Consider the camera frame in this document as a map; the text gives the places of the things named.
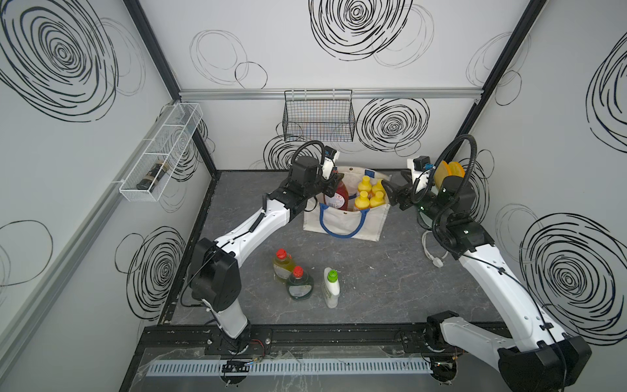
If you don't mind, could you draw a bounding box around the right bread slice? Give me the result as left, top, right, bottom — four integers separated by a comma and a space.
447, 161, 465, 177

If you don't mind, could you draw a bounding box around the grey slotted cable duct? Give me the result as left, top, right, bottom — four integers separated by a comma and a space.
145, 358, 433, 377

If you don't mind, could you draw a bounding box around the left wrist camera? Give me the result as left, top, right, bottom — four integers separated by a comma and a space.
322, 145, 340, 180

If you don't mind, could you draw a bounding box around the dark green soap bottle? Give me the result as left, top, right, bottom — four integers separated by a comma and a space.
286, 266, 314, 301

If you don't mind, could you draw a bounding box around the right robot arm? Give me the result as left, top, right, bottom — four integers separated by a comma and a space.
382, 134, 592, 391

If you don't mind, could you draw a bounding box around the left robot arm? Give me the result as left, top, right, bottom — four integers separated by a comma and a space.
187, 140, 343, 342

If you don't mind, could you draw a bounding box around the mint green toaster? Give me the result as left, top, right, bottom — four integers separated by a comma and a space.
416, 205, 443, 231

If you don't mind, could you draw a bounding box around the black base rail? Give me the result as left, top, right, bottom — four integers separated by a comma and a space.
139, 320, 532, 356

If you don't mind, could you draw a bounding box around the orange soap bottle front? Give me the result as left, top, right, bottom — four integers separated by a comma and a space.
372, 179, 385, 195

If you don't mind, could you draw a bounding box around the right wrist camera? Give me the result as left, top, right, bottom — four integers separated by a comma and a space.
407, 155, 434, 189

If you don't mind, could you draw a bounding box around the yellow-green soap bottle red cap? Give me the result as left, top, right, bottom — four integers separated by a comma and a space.
273, 248, 297, 283

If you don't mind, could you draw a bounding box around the bread slice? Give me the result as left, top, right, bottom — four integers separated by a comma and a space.
434, 161, 452, 189
447, 161, 465, 177

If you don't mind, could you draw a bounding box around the white bottle green cap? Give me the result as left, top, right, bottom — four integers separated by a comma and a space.
323, 267, 341, 309

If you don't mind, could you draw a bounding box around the black wire wall basket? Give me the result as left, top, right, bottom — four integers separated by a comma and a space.
282, 89, 357, 142

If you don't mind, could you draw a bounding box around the dark bottle on shelf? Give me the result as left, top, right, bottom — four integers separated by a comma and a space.
136, 161, 169, 192

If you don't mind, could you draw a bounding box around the white wire wall shelf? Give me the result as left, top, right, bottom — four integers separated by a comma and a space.
119, 102, 202, 203

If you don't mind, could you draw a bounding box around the white toaster power cable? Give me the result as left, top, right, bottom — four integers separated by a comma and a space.
420, 229, 449, 269

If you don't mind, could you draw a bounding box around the orange soap bottle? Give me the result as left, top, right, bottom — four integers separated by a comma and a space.
372, 179, 385, 195
358, 176, 372, 193
370, 190, 386, 208
354, 190, 370, 211

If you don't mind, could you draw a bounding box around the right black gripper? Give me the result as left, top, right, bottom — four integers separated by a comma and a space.
382, 168, 449, 229

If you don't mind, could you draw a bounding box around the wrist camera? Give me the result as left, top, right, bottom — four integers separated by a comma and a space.
322, 145, 340, 180
407, 155, 434, 189

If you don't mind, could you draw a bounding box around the left bread slice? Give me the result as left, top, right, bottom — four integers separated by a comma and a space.
434, 161, 452, 189

